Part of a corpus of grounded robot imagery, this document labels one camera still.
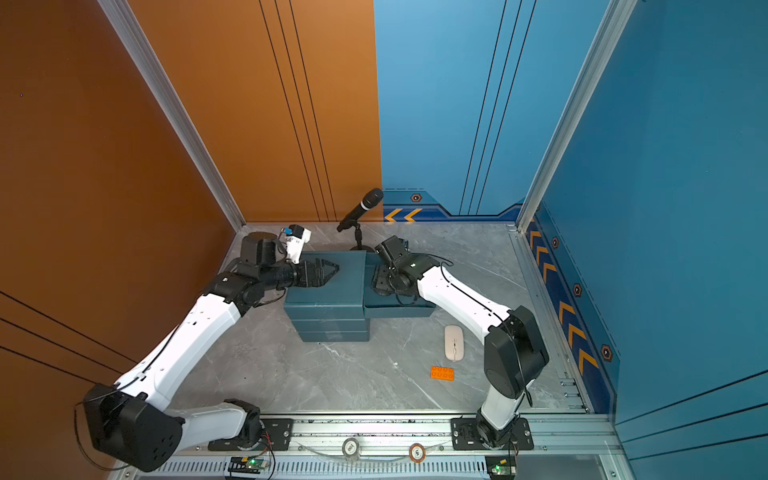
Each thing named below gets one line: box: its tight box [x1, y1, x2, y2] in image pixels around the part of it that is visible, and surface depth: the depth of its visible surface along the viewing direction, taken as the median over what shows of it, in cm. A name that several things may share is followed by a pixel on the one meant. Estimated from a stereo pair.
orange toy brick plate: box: [430, 366, 455, 382], surface depth 84 cm
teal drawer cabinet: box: [284, 251, 370, 342], surface depth 76 cm
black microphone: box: [336, 188, 384, 232], surface depth 88 cm
